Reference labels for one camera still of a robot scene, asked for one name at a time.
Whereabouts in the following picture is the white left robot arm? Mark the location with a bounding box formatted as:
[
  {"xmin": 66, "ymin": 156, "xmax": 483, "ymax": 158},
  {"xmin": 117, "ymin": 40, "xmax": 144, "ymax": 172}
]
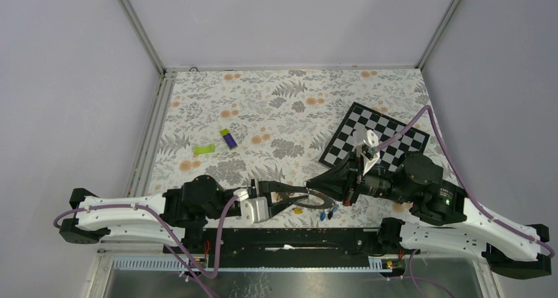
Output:
[{"xmin": 53, "ymin": 175, "xmax": 308, "ymax": 253}]

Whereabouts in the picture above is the green marker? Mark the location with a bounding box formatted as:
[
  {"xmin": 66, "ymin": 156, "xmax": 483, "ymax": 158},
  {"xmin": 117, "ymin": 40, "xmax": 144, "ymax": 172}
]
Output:
[{"xmin": 193, "ymin": 144, "xmax": 215, "ymax": 155}]

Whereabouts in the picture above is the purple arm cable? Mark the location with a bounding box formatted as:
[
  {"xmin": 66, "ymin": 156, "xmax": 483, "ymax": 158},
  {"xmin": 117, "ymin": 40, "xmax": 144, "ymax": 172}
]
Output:
[
  {"xmin": 370, "ymin": 105, "xmax": 555, "ymax": 262},
  {"xmin": 54, "ymin": 191, "xmax": 254, "ymax": 298}
]

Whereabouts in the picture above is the black front rail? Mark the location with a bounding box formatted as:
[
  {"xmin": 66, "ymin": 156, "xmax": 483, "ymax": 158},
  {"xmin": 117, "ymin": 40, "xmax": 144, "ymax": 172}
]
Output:
[{"xmin": 179, "ymin": 228, "xmax": 404, "ymax": 255}]

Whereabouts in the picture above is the purple yellow marker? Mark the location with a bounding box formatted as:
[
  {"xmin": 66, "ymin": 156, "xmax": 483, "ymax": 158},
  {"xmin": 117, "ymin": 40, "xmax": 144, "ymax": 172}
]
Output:
[{"xmin": 220, "ymin": 129, "xmax": 238, "ymax": 150}]

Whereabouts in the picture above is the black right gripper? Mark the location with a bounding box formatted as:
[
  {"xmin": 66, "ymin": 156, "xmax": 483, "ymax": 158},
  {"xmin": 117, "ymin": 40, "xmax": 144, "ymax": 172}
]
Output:
[{"xmin": 304, "ymin": 147, "xmax": 415, "ymax": 205}]

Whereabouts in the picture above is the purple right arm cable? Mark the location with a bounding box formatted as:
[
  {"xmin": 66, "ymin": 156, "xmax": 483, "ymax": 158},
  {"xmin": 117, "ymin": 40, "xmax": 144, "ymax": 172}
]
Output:
[{"xmin": 370, "ymin": 105, "xmax": 555, "ymax": 262}]

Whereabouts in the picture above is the black white chessboard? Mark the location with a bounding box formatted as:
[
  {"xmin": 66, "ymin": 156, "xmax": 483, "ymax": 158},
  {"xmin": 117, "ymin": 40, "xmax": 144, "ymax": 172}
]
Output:
[{"xmin": 318, "ymin": 102, "xmax": 430, "ymax": 171}]

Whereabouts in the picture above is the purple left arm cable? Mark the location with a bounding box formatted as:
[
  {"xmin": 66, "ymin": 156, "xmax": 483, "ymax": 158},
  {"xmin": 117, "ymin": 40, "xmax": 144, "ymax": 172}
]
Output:
[{"xmin": 54, "ymin": 191, "xmax": 254, "ymax": 298}]

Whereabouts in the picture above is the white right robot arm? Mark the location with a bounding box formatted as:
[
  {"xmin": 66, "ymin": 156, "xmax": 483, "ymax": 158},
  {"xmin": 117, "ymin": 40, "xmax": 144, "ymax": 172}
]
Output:
[{"xmin": 305, "ymin": 129, "xmax": 551, "ymax": 280}]

